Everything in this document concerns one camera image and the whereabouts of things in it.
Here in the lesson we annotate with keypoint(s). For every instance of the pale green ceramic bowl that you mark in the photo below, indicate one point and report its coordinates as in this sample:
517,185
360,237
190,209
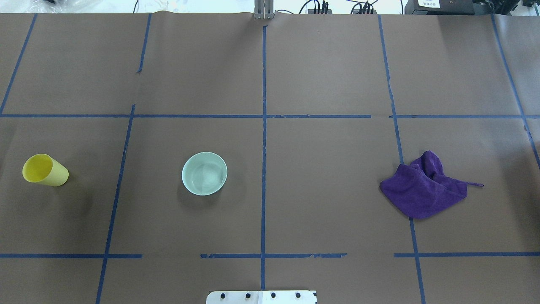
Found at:
204,173

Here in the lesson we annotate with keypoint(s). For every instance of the purple microfiber cloth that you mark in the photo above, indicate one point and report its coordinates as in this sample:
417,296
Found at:
421,189

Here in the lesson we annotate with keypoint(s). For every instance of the yellow plastic cup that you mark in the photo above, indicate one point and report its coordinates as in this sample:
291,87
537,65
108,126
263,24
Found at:
42,169

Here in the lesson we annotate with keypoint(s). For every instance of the black device with label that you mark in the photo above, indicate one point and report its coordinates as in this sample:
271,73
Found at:
459,7

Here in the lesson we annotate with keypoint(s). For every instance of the aluminium frame post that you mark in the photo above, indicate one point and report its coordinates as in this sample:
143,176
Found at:
264,9

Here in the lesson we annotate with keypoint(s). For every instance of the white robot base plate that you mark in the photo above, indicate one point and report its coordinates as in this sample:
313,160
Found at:
262,297

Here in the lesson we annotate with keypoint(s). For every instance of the black power strip with cables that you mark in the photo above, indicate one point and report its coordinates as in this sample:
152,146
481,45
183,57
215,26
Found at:
343,7

